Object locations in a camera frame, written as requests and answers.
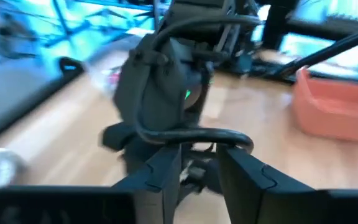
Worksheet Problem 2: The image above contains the orange plastic bin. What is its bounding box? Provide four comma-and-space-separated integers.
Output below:
291, 67, 358, 144

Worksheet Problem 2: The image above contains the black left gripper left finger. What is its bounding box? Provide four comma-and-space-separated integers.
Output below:
0, 145, 183, 224

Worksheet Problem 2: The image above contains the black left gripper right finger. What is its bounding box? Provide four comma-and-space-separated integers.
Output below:
216, 145, 358, 224

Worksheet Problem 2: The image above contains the black right camera cable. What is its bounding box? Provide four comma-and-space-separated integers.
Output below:
134, 14, 255, 154

